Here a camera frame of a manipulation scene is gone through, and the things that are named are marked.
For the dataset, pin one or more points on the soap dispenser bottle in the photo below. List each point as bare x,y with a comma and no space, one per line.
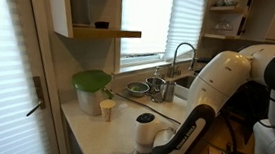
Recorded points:
157,72

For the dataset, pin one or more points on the kitchen sink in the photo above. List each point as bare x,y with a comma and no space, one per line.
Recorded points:
185,83

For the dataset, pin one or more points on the small glass jug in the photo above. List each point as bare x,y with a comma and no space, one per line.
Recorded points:
157,96

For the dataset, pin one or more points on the white window blinds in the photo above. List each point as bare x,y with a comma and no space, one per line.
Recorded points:
159,22

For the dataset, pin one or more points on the steel bowl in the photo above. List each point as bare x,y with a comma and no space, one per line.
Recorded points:
137,88

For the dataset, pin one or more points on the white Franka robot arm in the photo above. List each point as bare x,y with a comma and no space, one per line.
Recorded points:
224,81

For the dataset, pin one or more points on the white bin with green lid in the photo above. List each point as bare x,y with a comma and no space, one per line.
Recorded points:
91,89

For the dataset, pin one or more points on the clear drinking glasses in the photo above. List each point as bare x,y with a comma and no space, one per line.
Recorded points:
223,27

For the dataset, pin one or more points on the chrome kitchen faucet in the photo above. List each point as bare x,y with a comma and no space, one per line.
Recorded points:
176,57

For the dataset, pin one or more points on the wooden wall shelf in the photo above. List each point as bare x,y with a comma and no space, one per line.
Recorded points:
104,33

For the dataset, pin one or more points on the steel pot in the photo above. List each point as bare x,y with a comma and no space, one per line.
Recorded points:
155,82

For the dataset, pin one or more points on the small black bowl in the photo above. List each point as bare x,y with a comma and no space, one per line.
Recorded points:
102,25

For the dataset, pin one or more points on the tall metal cup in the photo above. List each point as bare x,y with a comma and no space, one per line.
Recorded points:
169,91

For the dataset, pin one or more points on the grey cylindrical container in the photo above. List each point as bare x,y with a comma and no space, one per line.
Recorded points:
80,8

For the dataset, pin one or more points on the paper cup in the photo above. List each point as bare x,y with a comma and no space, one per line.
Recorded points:
107,109

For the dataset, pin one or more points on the open wooden shelving unit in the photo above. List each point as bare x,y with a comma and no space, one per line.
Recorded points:
226,18

